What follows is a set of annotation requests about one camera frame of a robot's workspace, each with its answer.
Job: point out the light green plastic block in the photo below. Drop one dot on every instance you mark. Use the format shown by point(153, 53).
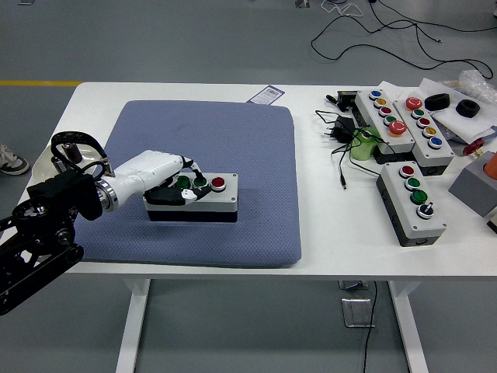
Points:
point(361, 151)

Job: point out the white left table leg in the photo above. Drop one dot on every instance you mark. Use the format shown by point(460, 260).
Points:
point(130, 330)

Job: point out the white table leg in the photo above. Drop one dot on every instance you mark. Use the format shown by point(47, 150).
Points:
point(411, 330)
point(130, 330)

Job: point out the clear bubble wrap bag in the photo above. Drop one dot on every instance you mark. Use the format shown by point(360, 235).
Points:
point(475, 83)

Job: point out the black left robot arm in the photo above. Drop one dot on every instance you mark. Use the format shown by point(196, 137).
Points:
point(39, 248)

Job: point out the five-button box lying flat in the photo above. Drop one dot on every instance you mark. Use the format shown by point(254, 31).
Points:
point(438, 155)

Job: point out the grey four-control button box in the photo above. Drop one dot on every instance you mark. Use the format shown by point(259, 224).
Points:
point(225, 202)
point(400, 210)

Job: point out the red valve handwheel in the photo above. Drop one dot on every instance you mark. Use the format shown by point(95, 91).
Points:
point(473, 147)

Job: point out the white object with black part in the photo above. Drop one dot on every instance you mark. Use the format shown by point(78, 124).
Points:
point(493, 219)

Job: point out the grey square block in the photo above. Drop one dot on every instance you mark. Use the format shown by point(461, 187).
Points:
point(471, 186)

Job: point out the small white paper sheet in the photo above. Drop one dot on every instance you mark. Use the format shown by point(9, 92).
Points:
point(396, 90)

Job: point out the blue-grey cushion mat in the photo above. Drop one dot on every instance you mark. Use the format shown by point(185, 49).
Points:
point(233, 136)

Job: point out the five-button box tilted on base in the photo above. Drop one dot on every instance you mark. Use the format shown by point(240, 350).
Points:
point(372, 116)

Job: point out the white right table leg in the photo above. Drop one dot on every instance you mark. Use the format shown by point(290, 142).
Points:
point(411, 330)

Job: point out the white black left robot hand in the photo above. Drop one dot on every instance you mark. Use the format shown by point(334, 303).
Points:
point(151, 167)

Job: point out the white shallow dish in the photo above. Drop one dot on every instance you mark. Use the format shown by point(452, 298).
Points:
point(87, 151)

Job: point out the black power adapter plug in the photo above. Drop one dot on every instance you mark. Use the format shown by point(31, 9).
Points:
point(343, 126)

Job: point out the orange cylinder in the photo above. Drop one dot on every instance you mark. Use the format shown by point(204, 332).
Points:
point(492, 165)

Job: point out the metal floor plate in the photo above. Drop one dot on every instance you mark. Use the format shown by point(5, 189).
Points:
point(355, 312)

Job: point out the large white paper sheet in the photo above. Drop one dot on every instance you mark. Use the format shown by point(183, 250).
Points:
point(462, 126)

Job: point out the purple barcode label card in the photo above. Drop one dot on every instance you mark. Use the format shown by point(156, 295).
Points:
point(266, 95)

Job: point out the person's shoe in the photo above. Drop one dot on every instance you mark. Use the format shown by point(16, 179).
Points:
point(11, 163)

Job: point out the small black electronic device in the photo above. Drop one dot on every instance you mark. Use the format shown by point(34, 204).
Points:
point(345, 99)

